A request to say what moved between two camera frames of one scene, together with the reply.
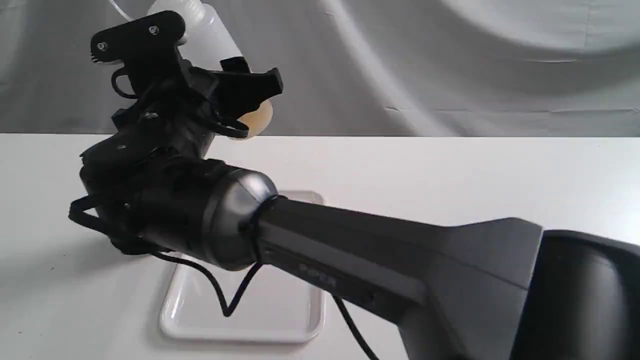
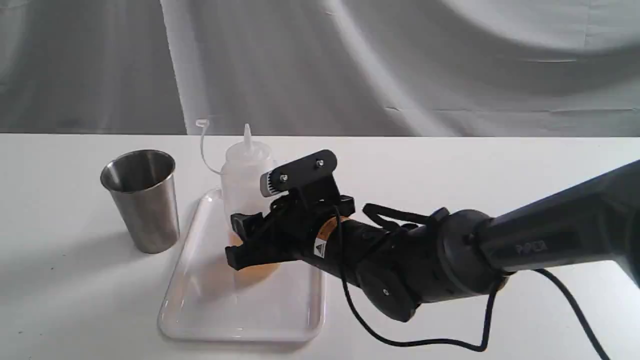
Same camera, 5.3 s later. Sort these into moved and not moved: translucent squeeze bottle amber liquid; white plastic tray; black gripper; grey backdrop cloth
Moved: black gripper; translucent squeeze bottle amber liquid
Not moved: white plastic tray; grey backdrop cloth
